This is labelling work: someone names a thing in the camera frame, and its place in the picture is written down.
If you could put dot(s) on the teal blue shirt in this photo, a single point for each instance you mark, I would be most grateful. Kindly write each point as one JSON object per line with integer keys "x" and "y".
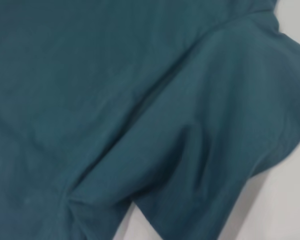
{"x": 115, "y": 100}

